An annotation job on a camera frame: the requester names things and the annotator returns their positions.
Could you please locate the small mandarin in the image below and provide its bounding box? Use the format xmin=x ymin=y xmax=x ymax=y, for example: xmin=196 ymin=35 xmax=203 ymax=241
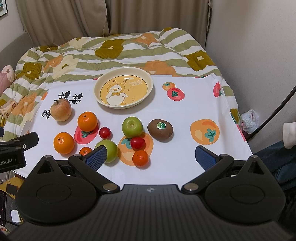
xmin=79 ymin=147 xmax=92 ymax=156
xmin=132 ymin=150 xmax=149 ymax=167

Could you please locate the green apple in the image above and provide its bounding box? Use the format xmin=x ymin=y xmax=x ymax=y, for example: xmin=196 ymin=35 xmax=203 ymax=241
xmin=122 ymin=116 xmax=144 ymax=138
xmin=95 ymin=140 xmax=118 ymax=164

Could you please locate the large orange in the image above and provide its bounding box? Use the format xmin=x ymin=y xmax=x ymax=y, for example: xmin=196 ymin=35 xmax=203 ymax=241
xmin=53 ymin=132 xmax=75 ymax=155
xmin=77 ymin=111 xmax=98 ymax=132

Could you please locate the cherry tomato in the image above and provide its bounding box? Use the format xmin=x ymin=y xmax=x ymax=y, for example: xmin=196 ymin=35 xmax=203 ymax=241
xmin=99 ymin=127 xmax=111 ymax=140
xmin=130 ymin=137 xmax=146 ymax=150

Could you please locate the red-yellow apple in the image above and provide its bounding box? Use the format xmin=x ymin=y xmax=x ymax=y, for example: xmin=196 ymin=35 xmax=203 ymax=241
xmin=50 ymin=98 xmax=72 ymax=121

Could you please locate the brown kiwi with sticker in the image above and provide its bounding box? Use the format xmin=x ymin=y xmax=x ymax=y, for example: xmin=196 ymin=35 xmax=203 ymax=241
xmin=147 ymin=119 xmax=173 ymax=141

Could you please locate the patterned tissue pack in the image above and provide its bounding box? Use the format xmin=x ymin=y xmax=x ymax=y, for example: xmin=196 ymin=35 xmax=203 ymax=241
xmin=1 ymin=99 xmax=17 ymax=119

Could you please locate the white plastic bag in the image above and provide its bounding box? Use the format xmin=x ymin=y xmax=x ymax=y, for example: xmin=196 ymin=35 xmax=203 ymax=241
xmin=241 ymin=109 xmax=259 ymax=134

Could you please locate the pink plush toy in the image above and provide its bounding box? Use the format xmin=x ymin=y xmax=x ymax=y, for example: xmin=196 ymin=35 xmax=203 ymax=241
xmin=0 ymin=65 xmax=16 ymax=95

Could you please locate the white fruit-print cloth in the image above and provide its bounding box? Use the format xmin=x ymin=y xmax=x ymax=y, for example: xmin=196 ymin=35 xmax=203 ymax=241
xmin=17 ymin=74 xmax=251 ymax=186

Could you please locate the cream duck plate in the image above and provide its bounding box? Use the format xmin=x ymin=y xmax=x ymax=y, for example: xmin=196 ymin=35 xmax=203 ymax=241
xmin=93 ymin=67 xmax=154 ymax=109

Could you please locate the grey bed headboard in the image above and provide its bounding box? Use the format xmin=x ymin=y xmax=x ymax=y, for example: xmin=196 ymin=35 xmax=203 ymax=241
xmin=0 ymin=33 xmax=34 ymax=70

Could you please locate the beige curtain left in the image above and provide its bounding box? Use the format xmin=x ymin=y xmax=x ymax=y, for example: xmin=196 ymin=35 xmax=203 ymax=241
xmin=16 ymin=0 xmax=109 ymax=46

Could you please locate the beige curtain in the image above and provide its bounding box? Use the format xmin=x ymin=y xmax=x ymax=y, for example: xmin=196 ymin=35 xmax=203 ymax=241
xmin=16 ymin=0 xmax=109 ymax=46
xmin=106 ymin=0 xmax=212 ymax=48

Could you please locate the striped floral quilt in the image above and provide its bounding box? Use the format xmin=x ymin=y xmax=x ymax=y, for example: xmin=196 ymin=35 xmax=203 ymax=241
xmin=0 ymin=27 xmax=242 ymax=141

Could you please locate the beige curtain right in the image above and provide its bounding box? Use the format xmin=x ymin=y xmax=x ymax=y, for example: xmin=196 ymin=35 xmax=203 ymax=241
xmin=106 ymin=0 xmax=212 ymax=48

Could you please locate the black cable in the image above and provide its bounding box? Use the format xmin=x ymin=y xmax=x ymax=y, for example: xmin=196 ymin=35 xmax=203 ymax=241
xmin=245 ymin=85 xmax=296 ymax=141

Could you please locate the framed wall picture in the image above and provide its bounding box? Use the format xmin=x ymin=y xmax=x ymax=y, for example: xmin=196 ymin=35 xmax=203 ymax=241
xmin=0 ymin=0 xmax=8 ymax=17

